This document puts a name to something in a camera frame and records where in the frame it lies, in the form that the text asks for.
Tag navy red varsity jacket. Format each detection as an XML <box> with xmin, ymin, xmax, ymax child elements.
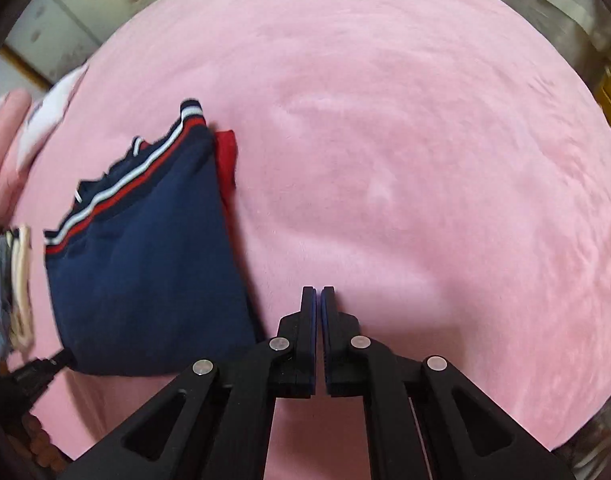
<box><xmin>45</xmin><ymin>100</ymin><xmax>262</xmax><ymax>376</ymax></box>

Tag folded cream garment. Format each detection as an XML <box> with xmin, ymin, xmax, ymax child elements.
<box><xmin>8</xmin><ymin>224</ymin><xmax>35</xmax><ymax>353</ymax></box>

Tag folded pink quilt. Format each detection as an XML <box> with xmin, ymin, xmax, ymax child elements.
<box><xmin>0</xmin><ymin>88</ymin><xmax>32</xmax><ymax>226</ymax></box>

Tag white printed pillow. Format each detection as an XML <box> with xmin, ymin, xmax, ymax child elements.
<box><xmin>17</xmin><ymin>64</ymin><xmax>88</xmax><ymax>172</ymax></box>

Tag pink plush bed cover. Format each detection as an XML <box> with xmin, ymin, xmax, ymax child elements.
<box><xmin>4</xmin><ymin>0</ymin><xmax>611</xmax><ymax>480</ymax></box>

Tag floral wardrobe doors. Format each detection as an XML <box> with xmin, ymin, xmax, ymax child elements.
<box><xmin>0</xmin><ymin>0</ymin><xmax>156</xmax><ymax>99</ymax></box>

